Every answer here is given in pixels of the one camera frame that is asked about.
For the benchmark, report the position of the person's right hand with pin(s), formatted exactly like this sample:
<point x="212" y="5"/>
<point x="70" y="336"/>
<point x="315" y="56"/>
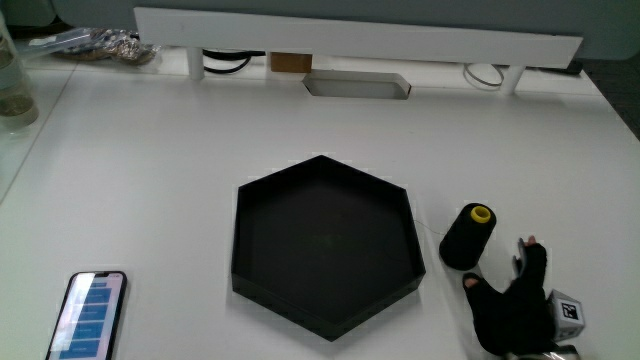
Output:
<point x="510" y="315"/>

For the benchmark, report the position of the black sewing thread spool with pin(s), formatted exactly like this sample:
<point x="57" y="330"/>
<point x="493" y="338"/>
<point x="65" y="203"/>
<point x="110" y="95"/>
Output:
<point x="465" y="240"/>

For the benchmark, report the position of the white desk shelf riser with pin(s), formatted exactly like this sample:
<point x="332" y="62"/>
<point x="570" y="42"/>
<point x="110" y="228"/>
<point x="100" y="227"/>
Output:
<point x="350" y="37"/>

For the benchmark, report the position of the white desk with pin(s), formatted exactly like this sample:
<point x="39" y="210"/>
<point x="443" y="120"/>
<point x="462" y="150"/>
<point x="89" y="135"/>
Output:
<point x="150" y="175"/>

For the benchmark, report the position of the black hexagonal tray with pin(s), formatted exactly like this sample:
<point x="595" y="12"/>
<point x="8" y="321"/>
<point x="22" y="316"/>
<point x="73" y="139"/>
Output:
<point x="325" y="250"/>

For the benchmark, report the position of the brown cardboard box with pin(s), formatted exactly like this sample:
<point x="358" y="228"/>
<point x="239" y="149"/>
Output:
<point x="291" y="62"/>

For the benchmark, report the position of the black smartphone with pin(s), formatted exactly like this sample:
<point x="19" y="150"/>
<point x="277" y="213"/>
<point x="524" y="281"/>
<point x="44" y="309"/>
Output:
<point x="89" y="316"/>

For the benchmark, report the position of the clear plastic snack bag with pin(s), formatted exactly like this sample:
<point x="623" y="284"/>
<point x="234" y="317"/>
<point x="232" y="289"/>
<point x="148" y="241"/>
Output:
<point x="107" y="45"/>

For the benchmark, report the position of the clear glass jar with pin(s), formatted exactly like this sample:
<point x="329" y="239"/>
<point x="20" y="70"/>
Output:
<point x="12" y="90"/>

